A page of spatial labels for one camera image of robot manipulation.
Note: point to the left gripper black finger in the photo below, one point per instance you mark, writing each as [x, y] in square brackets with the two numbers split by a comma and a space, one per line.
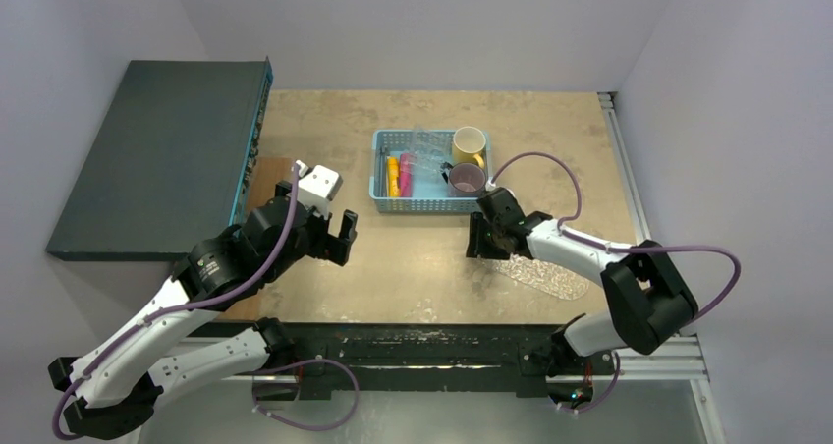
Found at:
[338, 249]
[349, 224]

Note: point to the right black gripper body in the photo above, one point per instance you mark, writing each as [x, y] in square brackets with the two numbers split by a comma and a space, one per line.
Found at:
[497, 220]

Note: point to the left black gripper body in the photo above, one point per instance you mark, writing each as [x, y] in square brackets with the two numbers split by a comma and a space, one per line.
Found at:
[312, 242]

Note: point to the purple translucent mug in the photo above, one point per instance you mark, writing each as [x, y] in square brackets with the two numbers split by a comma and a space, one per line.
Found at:
[463, 179]

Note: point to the clear textured oval tray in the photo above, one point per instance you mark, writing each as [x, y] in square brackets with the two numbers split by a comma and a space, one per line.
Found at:
[548, 278]

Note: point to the yellow mug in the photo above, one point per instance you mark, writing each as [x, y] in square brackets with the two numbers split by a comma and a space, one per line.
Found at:
[468, 145]

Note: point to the light blue perforated basket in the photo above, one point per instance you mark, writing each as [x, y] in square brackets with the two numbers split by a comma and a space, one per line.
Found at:
[429, 197]

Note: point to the pink toothpaste tube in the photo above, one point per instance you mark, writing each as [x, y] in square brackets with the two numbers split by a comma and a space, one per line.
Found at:
[406, 175]

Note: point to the clear plastic packaging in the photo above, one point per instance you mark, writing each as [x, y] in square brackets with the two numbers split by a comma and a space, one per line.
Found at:
[430, 151]

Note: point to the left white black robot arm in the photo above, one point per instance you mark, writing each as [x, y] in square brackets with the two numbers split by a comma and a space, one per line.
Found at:
[118, 386]

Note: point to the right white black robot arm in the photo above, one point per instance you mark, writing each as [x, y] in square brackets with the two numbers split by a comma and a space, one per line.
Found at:
[647, 299]

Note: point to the yellow toothpaste tube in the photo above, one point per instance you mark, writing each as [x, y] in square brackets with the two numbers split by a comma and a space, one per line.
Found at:
[393, 177]

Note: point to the grey toothbrush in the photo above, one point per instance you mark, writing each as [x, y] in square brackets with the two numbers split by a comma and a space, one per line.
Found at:
[381, 178]

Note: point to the dark grey flat box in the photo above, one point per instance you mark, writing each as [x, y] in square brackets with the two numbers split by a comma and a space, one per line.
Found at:
[171, 162]

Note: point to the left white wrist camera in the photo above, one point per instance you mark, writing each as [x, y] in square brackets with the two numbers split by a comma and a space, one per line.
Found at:
[317, 188]

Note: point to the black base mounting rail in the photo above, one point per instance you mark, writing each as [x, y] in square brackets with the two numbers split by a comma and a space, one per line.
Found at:
[528, 361]

